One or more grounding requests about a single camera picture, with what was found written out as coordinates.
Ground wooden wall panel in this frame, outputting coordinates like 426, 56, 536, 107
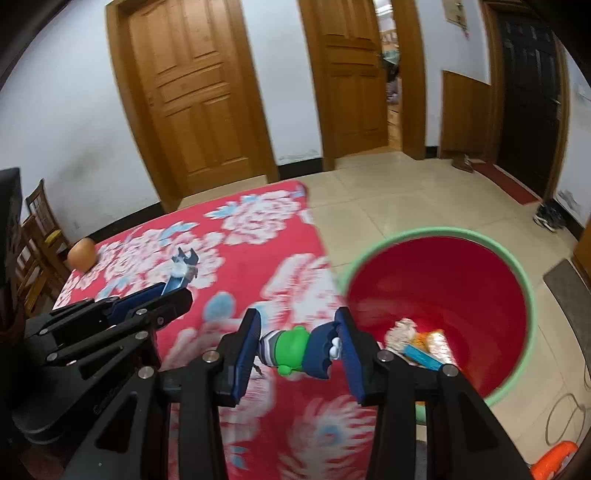
441, 69, 492, 160

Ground orange plastic object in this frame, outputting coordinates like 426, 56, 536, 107
530, 440, 580, 480

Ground wooden cabinet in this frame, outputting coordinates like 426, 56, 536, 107
573, 222, 591, 278

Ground orange yellow snack packet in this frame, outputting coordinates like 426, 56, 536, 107
409, 329, 455, 365

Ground red doormat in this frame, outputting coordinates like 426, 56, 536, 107
473, 159, 541, 206

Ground apple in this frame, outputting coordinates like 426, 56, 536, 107
68, 237, 97, 272

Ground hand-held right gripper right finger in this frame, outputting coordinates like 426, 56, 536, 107
335, 307, 532, 480

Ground floor cable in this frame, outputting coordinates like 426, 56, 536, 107
545, 392, 585, 446

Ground open wooden door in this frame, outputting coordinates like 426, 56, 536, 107
298, 0, 428, 171

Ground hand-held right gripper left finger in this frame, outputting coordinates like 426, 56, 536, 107
60, 308, 262, 480

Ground grey floor mat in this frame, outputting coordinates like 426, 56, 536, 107
542, 258, 591, 370

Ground dark metal door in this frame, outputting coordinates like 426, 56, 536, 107
482, 0, 571, 199

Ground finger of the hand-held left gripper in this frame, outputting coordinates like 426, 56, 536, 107
44, 288, 194, 370
48, 282, 169, 324

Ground cream plastic bag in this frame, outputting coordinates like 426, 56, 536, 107
385, 318, 419, 352

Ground wooden chair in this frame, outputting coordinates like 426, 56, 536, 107
25, 179, 71, 252
14, 215, 65, 319

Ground red floral tablecloth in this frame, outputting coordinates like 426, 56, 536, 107
52, 180, 384, 480

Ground closed wooden door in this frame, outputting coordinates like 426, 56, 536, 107
105, 0, 280, 213

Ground beige wall panel box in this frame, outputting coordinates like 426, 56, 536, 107
442, 0, 468, 28

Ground red bin with green rim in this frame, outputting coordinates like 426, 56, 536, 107
339, 226, 539, 428

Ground white blue medicine box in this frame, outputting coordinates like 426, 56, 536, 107
403, 344, 446, 372

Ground dark sneakers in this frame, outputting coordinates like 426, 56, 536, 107
533, 200, 568, 233

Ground green toy figure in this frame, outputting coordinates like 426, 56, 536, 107
257, 322, 343, 380

